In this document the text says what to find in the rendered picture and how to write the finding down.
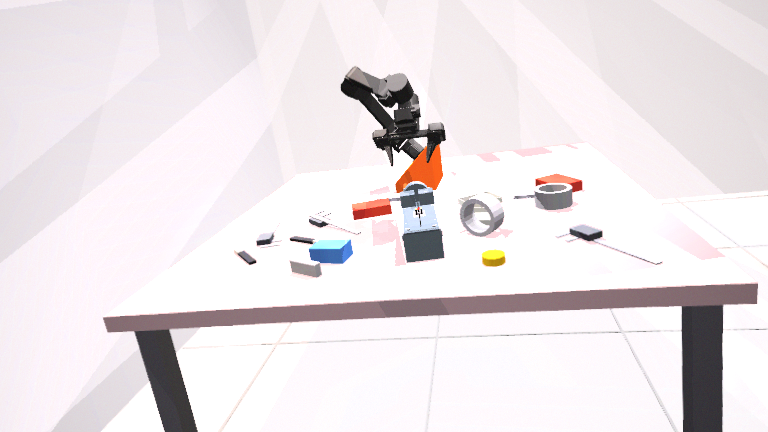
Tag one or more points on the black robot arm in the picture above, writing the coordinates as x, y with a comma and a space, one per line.
389, 91

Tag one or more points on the grey hollow cylinder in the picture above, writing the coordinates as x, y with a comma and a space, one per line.
471, 223
553, 196

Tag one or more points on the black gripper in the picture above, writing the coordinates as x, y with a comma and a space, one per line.
435, 135

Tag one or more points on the yellow short cylinder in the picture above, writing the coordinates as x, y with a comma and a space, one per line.
493, 257

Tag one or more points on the blue block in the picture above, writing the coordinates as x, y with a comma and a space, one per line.
331, 251

